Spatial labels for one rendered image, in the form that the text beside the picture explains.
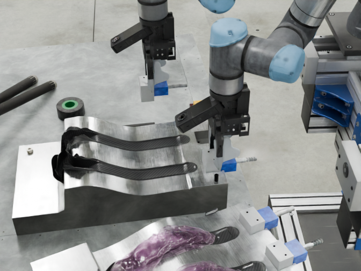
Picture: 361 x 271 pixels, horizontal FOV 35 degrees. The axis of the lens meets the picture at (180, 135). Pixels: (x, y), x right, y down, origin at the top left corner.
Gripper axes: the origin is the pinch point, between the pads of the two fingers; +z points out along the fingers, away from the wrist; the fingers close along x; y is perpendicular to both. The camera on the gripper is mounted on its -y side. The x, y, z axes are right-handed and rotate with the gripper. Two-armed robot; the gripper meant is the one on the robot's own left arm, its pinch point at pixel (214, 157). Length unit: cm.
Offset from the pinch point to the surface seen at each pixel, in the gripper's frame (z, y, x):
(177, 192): 3.4, -10.0, -6.9
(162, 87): -3.2, -8.7, 27.0
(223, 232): 6.1, -1.3, -18.0
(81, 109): 8.4, -31.6, 37.0
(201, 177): 2.2, -3.8, -3.9
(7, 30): 91, -86, 252
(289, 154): 91, 60, 99
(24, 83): 8, -49, 53
